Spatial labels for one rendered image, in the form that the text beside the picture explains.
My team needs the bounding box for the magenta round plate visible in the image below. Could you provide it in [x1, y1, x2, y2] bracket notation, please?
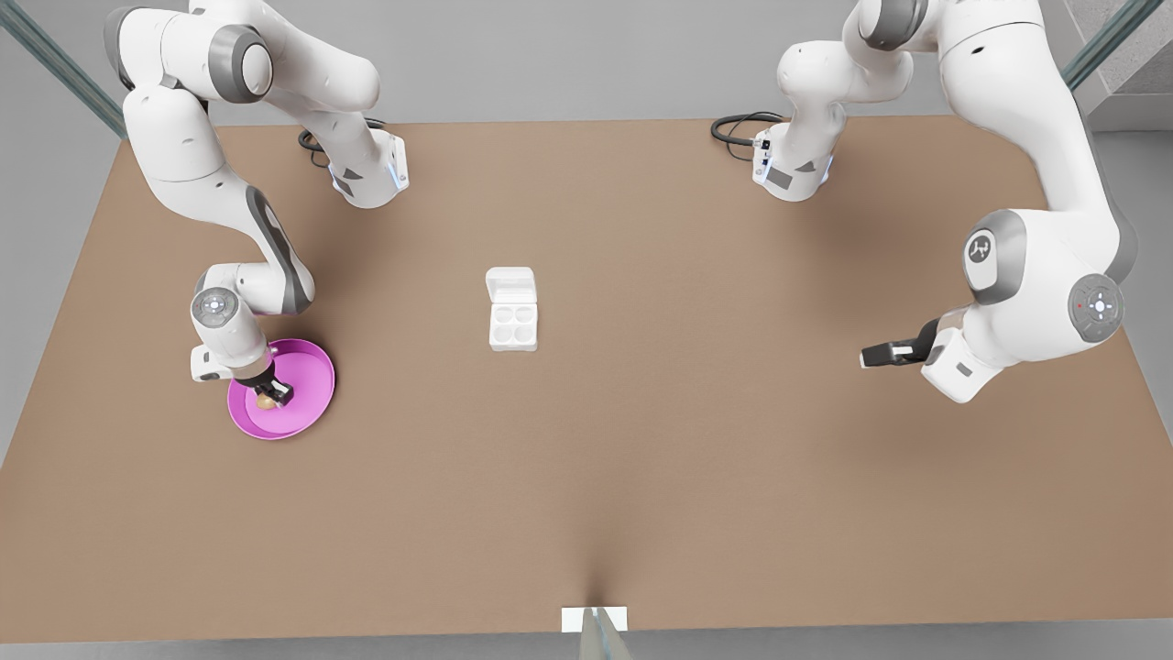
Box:
[227, 338, 336, 441]

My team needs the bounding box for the white egg box base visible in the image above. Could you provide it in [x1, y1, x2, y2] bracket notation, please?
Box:
[488, 303, 540, 353]

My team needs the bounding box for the silver frame post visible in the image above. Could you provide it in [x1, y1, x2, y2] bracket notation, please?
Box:
[0, 0, 127, 140]
[578, 607, 634, 660]
[1061, 0, 1167, 92]

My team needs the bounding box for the black cable loop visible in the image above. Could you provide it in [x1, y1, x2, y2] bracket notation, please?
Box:
[710, 111, 789, 166]
[298, 116, 388, 171]

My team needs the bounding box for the white post foot plate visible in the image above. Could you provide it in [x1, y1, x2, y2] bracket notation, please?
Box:
[561, 607, 630, 634]

